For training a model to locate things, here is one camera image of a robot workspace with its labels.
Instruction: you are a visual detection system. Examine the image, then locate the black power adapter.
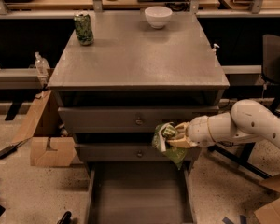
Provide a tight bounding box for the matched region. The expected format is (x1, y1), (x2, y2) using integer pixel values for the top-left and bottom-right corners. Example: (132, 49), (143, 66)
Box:
(0, 146), (17, 160)

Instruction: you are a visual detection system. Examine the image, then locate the green jalapeno chip bag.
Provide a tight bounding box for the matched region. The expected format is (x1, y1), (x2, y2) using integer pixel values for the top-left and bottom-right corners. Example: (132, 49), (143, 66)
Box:
(151, 123), (188, 170)

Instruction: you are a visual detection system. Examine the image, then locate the white ceramic bowl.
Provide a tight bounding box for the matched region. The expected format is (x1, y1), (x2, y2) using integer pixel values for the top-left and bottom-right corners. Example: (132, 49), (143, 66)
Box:
(145, 6), (173, 29)

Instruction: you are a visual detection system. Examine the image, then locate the grey low shelf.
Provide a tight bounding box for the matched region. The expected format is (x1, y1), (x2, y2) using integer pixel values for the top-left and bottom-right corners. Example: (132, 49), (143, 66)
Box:
(0, 68), (42, 90)

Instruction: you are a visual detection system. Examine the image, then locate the clear plastic bottle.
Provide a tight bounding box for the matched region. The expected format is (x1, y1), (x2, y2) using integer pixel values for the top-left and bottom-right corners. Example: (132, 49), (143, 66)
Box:
(35, 52), (50, 76)

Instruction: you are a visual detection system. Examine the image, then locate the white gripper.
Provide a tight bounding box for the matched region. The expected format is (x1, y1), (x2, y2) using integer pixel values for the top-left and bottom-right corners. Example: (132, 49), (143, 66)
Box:
(167, 116), (213, 148)

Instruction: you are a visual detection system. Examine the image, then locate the grey middle drawer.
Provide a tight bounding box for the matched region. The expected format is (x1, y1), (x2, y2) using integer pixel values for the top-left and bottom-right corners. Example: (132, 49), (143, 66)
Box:
(74, 142), (203, 163)

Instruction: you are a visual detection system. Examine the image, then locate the grey drawer cabinet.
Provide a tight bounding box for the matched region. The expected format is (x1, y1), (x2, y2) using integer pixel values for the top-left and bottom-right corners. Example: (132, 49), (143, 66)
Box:
(47, 10), (231, 224)

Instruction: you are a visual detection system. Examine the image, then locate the grey top drawer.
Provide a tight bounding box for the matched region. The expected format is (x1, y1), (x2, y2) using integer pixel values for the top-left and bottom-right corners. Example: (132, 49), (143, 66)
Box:
(58, 106), (218, 133)

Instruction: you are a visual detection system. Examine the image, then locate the cardboard box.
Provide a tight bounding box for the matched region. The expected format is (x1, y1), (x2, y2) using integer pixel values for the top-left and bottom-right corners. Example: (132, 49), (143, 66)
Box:
(254, 174), (280, 224)

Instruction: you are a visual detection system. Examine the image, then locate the green soda can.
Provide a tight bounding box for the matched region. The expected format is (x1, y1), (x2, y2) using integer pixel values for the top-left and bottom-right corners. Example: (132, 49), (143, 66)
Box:
(74, 11), (94, 46)

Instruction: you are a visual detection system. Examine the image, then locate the black stand with legs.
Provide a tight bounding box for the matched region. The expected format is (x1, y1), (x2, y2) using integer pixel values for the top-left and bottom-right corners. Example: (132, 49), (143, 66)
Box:
(205, 34), (280, 179)

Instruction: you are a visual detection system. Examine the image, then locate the black object bottom edge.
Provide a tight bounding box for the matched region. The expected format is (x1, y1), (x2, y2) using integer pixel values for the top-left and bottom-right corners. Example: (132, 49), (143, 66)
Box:
(57, 211), (72, 224)

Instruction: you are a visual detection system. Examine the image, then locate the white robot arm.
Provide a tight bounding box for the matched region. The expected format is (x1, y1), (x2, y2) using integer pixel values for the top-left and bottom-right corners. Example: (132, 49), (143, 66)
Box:
(167, 100), (280, 149)

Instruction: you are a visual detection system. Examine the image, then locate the wooden block with notch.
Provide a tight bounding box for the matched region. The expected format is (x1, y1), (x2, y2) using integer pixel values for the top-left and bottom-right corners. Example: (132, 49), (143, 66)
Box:
(30, 137), (76, 167)

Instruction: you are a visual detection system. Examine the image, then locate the grey open bottom drawer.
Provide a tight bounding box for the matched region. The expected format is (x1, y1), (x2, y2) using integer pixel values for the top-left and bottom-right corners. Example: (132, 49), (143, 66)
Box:
(85, 161), (197, 224)

